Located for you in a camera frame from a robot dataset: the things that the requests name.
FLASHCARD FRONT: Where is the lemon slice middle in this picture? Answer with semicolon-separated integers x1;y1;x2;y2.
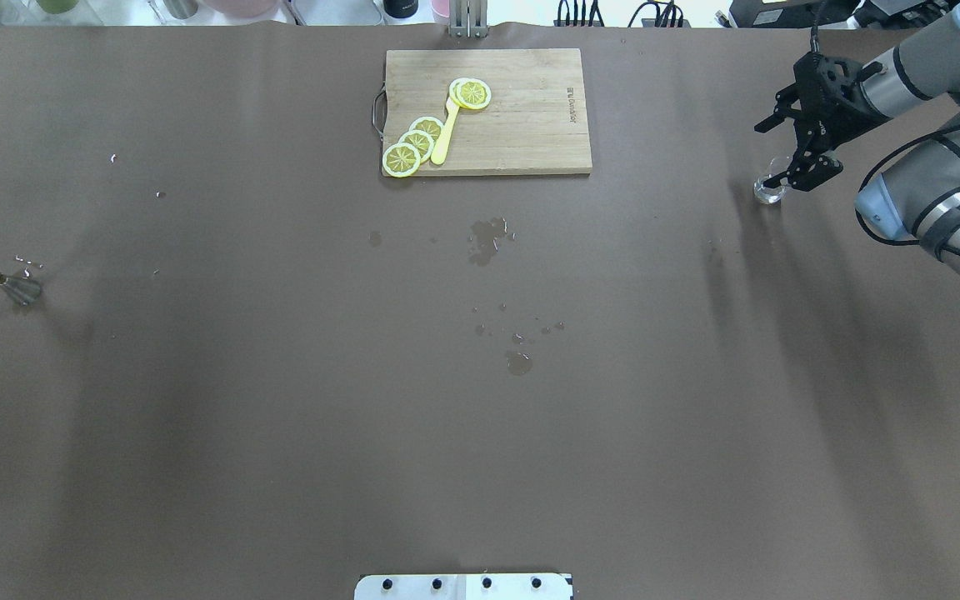
399;129;437;163

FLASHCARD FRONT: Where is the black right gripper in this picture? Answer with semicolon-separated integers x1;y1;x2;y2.
753;51;890;193

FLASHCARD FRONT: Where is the lemon slice on knife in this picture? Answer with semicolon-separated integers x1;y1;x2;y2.
448;78;493;110

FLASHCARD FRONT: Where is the yellow plastic knife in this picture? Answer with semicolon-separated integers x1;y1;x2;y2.
430;92;461;166

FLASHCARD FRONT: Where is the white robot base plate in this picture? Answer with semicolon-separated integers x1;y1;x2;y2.
353;572;576;599

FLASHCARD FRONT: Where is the clear glass measuring cup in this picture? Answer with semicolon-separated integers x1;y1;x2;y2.
753;155;792;205

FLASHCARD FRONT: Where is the aluminium frame post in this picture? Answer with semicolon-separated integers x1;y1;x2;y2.
448;0;490;39

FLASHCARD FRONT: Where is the wooden cutting board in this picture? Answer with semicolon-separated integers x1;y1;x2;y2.
383;48;592;178

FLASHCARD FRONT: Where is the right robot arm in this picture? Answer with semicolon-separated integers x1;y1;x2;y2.
754;2;960;277

